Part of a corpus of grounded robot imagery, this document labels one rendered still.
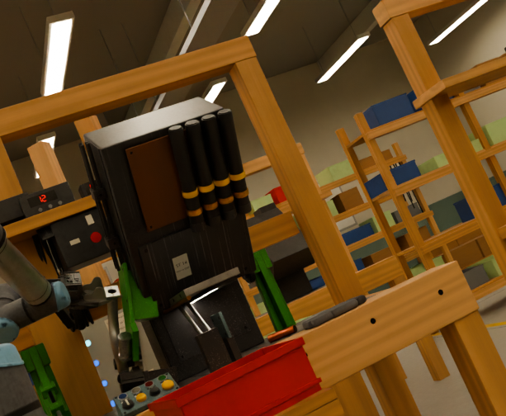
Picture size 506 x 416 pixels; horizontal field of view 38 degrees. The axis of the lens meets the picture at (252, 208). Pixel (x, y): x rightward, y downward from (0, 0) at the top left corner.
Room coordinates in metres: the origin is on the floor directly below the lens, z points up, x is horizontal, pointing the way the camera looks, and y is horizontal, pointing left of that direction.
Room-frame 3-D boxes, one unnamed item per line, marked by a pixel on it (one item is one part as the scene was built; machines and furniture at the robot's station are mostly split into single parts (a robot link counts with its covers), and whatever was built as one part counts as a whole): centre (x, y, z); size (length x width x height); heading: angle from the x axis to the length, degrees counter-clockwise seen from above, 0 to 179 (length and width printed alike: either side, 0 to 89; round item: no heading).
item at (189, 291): (2.12, 0.25, 1.11); 0.39 x 0.16 x 0.03; 21
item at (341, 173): (10.11, -0.70, 1.12); 3.22 x 0.55 x 2.23; 112
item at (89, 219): (2.33, 0.53, 1.42); 0.17 x 0.12 x 0.15; 111
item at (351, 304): (2.05, -0.08, 0.91); 0.20 x 0.11 x 0.03; 121
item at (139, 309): (2.09, 0.40, 1.17); 0.13 x 0.12 x 0.20; 111
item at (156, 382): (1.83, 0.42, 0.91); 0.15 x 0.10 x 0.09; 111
